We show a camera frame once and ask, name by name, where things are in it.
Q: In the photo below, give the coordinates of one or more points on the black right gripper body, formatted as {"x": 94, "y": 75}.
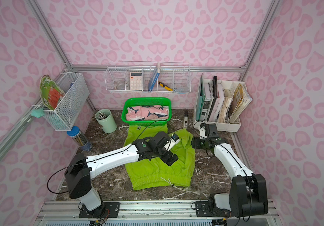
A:
{"x": 197, "y": 142}

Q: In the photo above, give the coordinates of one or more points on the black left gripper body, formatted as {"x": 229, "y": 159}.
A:
{"x": 168, "y": 157}

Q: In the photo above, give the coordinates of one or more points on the lime green garment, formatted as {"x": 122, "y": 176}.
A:
{"x": 154, "y": 173}

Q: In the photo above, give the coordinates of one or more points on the pink shark print shorts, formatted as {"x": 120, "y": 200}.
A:
{"x": 147, "y": 113}

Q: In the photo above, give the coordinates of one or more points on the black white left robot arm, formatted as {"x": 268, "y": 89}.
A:
{"x": 82, "y": 170}

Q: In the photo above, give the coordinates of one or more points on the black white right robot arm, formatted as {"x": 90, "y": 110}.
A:
{"x": 248, "y": 191}

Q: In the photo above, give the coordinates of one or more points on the black remote control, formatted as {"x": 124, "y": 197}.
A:
{"x": 185, "y": 119}

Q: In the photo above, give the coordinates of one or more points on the white file organizer rack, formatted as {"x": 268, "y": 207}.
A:
{"x": 221, "y": 109}

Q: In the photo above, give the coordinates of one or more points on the dark green folder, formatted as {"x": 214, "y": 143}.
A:
{"x": 199, "y": 99}

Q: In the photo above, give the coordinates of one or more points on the brown paper envelopes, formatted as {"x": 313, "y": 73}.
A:
{"x": 241, "y": 100}

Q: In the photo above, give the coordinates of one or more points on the green plastic basket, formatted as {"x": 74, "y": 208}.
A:
{"x": 146, "y": 102}

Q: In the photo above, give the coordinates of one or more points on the mint green cup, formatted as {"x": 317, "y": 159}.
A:
{"x": 105, "y": 118}

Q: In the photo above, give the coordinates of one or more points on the yellow utility knife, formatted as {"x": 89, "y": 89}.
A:
{"x": 165, "y": 86}

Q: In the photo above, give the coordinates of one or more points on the small glass dish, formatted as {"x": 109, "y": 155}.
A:
{"x": 120, "y": 85}

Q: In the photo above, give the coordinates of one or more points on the blue book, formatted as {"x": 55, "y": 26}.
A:
{"x": 154, "y": 77}

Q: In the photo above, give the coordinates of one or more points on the pink calculator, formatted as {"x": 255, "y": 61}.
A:
{"x": 136, "y": 81}

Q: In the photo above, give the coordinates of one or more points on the blue lid pencil jar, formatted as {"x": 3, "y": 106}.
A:
{"x": 80, "y": 138}

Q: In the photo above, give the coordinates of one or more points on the green red paper packet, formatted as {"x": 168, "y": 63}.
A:
{"x": 50, "y": 93}

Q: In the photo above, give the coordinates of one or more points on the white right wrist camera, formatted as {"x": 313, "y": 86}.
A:
{"x": 202, "y": 132}

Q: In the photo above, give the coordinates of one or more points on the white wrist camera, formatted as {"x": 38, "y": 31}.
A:
{"x": 202, "y": 132}
{"x": 174, "y": 139}

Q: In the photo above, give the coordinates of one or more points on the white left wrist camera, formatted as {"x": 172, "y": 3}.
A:
{"x": 174, "y": 139}

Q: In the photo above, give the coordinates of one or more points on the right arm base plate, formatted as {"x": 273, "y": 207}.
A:
{"x": 211, "y": 209}

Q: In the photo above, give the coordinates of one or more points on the clear wire wall shelf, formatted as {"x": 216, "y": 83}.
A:
{"x": 175, "y": 75}

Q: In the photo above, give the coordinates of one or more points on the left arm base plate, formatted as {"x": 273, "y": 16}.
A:
{"x": 106, "y": 210}

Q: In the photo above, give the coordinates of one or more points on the white mesh wall basket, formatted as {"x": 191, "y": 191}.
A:
{"x": 67, "y": 111}

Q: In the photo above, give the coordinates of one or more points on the mint green wall hook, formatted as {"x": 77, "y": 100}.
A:
{"x": 38, "y": 113}

